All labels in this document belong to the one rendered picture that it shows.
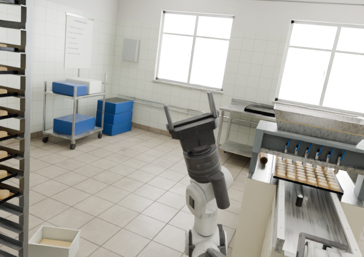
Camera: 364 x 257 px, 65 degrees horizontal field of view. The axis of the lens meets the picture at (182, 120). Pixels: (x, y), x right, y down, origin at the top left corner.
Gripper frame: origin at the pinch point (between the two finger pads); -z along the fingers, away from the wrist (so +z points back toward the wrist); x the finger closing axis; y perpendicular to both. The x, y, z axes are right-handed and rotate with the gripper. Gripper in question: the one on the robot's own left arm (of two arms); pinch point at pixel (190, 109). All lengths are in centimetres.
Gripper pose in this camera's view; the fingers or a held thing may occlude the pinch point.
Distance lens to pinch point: 67.8
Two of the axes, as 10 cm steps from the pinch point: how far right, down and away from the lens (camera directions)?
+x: 9.6, -2.8, 0.8
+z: 2.3, 8.9, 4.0
